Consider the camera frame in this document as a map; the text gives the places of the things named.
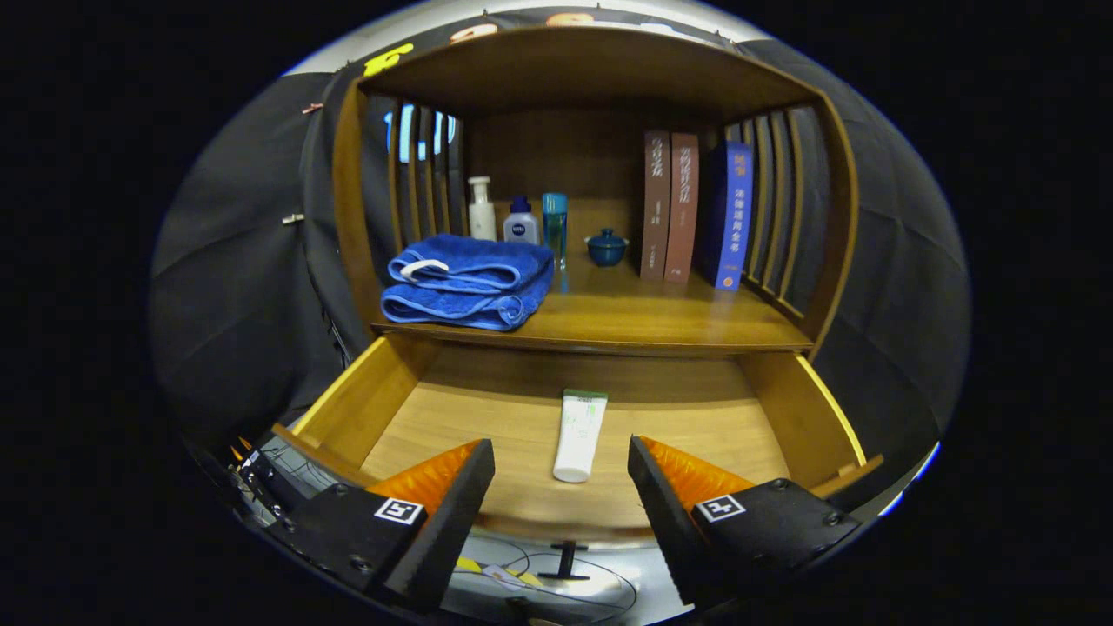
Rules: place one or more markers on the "blue book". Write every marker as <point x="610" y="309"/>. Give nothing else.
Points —
<point x="730" y="217"/>

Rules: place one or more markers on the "white bottle with blue cap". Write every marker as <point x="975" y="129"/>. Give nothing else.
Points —
<point x="520" y="228"/>

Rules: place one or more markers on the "reddish brown book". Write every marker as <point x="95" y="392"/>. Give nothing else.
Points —
<point x="683" y="209"/>

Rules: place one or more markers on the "folded blue towel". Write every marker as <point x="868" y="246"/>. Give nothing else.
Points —
<point x="469" y="261"/>

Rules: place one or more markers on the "wooden drawer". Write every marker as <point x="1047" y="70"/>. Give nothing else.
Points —
<point x="487" y="426"/>

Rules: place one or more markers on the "blue lidded teacup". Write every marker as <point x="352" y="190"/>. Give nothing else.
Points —
<point x="606" y="250"/>

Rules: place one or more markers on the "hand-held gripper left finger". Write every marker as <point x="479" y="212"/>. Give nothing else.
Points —
<point x="448" y="522"/>

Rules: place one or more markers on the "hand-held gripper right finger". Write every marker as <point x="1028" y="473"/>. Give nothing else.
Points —
<point x="669" y="522"/>

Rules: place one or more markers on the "dark brown book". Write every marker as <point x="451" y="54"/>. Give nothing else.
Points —
<point x="656" y="209"/>

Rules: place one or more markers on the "wooden cabinet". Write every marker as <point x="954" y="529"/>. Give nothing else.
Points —
<point x="565" y="78"/>

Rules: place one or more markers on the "black backdrop cloth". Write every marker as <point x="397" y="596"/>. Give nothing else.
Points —
<point x="235" y="287"/>

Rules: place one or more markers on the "teal bottle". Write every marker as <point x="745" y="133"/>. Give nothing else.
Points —
<point x="555" y="226"/>

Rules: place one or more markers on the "wooden countertop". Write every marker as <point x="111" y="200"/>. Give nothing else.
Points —
<point x="643" y="313"/>

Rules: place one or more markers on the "white pump bottle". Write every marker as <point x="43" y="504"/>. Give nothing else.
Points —
<point x="482" y="217"/>

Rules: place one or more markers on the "white tube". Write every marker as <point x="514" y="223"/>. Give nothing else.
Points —
<point x="578" y="443"/>

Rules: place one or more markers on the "yellow black striped tape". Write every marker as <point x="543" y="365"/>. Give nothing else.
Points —
<point x="474" y="565"/>

